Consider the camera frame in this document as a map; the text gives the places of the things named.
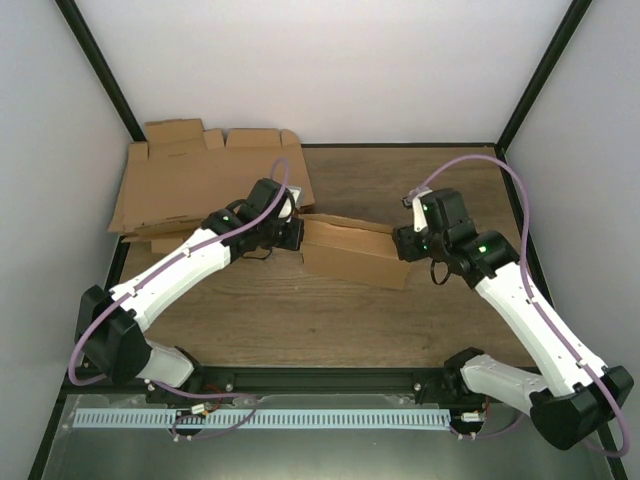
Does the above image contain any brown cardboard box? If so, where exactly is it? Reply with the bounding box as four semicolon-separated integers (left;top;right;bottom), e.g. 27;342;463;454
300;214;411;290

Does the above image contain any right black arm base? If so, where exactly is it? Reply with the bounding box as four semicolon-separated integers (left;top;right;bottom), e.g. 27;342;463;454
412;347;485;408

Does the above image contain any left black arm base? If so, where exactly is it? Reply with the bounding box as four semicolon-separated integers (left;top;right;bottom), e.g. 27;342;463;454
146;367;235;407

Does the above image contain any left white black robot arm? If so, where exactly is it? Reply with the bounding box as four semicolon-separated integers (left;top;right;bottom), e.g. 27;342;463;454
68;178;304;404

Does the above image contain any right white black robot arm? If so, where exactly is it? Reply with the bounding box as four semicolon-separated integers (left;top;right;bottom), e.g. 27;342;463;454
392;188;634;450

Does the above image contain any stack of flat cardboard blanks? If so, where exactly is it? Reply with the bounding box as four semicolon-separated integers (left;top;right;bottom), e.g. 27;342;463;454
108;118;315;254

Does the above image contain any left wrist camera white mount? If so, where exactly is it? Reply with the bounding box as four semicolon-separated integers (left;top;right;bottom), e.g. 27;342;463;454
278;186;304;222

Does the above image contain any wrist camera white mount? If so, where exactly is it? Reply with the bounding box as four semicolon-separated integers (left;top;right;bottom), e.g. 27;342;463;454
278;186;304;222
402;187;432;233

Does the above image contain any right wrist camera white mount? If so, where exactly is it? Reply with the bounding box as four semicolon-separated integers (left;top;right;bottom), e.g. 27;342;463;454
402;187;432;233

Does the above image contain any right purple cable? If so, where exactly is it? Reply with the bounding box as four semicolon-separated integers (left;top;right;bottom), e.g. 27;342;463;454
414;154;632;459

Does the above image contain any black aluminium frame rail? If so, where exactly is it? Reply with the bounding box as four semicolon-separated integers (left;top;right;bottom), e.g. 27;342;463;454
60;367;435;402

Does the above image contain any grey metal base plate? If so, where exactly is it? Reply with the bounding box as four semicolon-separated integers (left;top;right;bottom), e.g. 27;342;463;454
42;395;612;479

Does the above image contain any light blue slotted cable duct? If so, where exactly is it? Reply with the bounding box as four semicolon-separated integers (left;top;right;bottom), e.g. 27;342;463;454
72;408;451;431

